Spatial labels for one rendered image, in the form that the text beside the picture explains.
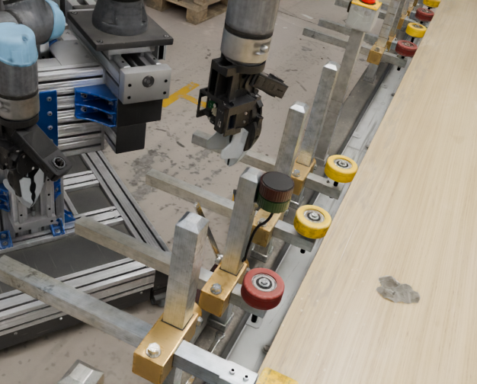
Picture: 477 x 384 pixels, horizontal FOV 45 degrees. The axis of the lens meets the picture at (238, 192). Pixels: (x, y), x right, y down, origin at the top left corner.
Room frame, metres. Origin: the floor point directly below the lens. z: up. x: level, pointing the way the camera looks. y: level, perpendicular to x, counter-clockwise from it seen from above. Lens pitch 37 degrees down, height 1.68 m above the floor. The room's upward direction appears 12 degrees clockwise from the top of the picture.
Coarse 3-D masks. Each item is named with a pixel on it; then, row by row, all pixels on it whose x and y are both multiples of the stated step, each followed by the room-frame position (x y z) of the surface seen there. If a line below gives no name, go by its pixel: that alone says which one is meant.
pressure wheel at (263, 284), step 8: (248, 272) 0.79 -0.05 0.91; (256, 272) 0.79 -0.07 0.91; (264, 272) 0.80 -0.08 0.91; (272, 272) 0.80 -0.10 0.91; (248, 280) 0.77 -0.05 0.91; (256, 280) 0.78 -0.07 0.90; (264, 280) 0.77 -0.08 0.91; (272, 280) 0.78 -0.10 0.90; (280, 280) 0.79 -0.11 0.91; (248, 288) 0.75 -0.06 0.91; (256, 288) 0.75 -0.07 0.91; (264, 288) 0.76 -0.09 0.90; (272, 288) 0.76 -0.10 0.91; (280, 288) 0.77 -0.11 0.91; (248, 296) 0.74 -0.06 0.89; (256, 296) 0.73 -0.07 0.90; (264, 296) 0.74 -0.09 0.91; (272, 296) 0.74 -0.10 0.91; (280, 296) 0.75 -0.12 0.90; (248, 304) 0.74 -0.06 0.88; (256, 304) 0.73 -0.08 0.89; (264, 304) 0.73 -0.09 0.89; (272, 304) 0.74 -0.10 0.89; (256, 320) 0.77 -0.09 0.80
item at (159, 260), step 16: (80, 224) 0.87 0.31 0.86; (96, 224) 0.88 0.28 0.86; (96, 240) 0.86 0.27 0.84; (112, 240) 0.85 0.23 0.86; (128, 240) 0.86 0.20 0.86; (128, 256) 0.84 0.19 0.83; (144, 256) 0.83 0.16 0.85; (160, 256) 0.83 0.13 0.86; (208, 272) 0.81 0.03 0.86; (240, 288) 0.79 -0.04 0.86; (240, 304) 0.77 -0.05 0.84
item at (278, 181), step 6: (264, 174) 0.83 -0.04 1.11; (270, 174) 0.83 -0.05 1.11; (276, 174) 0.84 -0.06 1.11; (282, 174) 0.84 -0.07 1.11; (264, 180) 0.81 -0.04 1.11; (270, 180) 0.82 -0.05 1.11; (276, 180) 0.82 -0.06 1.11; (282, 180) 0.82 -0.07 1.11; (288, 180) 0.83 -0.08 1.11; (270, 186) 0.80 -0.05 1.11; (276, 186) 0.80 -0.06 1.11; (282, 186) 0.81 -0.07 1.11; (288, 186) 0.81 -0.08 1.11; (264, 198) 0.80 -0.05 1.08; (252, 210) 0.81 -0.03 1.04; (270, 216) 0.82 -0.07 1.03; (264, 222) 0.82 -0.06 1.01; (258, 228) 0.83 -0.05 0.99; (252, 234) 0.83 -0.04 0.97; (246, 252) 0.83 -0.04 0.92
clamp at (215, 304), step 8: (248, 264) 0.87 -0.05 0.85; (216, 272) 0.81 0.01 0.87; (224, 272) 0.81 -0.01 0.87; (240, 272) 0.82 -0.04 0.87; (208, 280) 0.78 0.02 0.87; (216, 280) 0.79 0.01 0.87; (224, 280) 0.79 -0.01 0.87; (232, 280) 0.80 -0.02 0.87; (240, 280) 0.82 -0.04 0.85; (208, 288) 0.76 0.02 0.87; (224, 288) 0.77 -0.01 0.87; (232, 288) 0.78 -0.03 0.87; (200, 296) 0.75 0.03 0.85; (208, 296) 0.75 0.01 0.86; (216, 296) 0.75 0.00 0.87; (224, 296) 0.75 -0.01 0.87; (200, 304) 0.75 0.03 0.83; (208, 304) 0.75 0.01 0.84; (216, 304) 0.74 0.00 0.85; (224, 304) 0.74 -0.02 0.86; (216, 312) 0.74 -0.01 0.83
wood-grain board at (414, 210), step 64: (448, 0) 2.96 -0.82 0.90; (448, 64) 2.10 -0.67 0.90; (384, 128) 1.49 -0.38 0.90; (448, 128) 1.58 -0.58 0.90; (384, 192) 1.16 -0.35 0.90; (448, 192) 1.22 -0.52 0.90; (320, 256) 0.88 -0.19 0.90; (384, 256) 0.93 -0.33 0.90; (448, 256) 0.97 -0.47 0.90; (320, 320) 0.71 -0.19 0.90; (384, 320) 0.75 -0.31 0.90; (448, 320) 0.78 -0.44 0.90
